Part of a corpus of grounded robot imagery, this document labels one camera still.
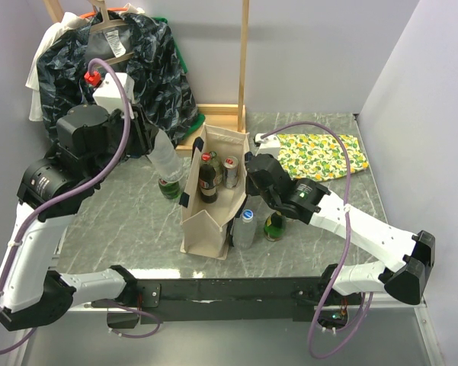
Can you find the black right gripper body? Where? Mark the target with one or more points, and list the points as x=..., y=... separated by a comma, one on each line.
x=251, y=189

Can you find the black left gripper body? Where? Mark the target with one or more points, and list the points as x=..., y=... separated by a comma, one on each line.
x=140, y=143

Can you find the silver red soda can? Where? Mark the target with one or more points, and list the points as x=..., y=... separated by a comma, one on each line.
x=231, y=166

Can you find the green glass bottle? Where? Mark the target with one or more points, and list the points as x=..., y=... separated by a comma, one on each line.
x=275, y=226
x=169, y=190

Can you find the beige canvas tote bag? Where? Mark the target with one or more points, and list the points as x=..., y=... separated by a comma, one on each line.
x=206, y=226

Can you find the clear soda water bottle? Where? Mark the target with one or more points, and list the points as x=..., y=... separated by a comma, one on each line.
x=216, y=162

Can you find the dark cola glass bottle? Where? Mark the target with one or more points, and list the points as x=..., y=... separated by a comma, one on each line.
x=207, y=179

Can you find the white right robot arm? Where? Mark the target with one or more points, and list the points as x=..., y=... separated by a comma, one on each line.
x=404, y=260

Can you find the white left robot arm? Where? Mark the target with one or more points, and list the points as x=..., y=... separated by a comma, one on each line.
x=32, y=292

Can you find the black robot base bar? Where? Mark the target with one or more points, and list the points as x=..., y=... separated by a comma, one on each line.
x=199, y=299

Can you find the lemon print cloth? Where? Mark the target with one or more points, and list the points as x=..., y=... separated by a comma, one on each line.
x=315, y=156

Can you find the wooden clothes rack stand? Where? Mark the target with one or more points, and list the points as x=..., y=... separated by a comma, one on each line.
x=226, y=116

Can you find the dark patterned hanging jacket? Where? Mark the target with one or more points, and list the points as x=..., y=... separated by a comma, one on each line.
x=160, y=84

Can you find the wooden clothes hanger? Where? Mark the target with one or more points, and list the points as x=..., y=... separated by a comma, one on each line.
x=109, y=40

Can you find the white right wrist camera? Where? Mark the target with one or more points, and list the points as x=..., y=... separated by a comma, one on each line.
x=268, y=145

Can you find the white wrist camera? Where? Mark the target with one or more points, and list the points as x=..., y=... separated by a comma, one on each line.
x=268, y=145
x=106, y=93

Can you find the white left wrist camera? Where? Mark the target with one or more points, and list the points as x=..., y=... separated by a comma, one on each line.
x=106, y=93

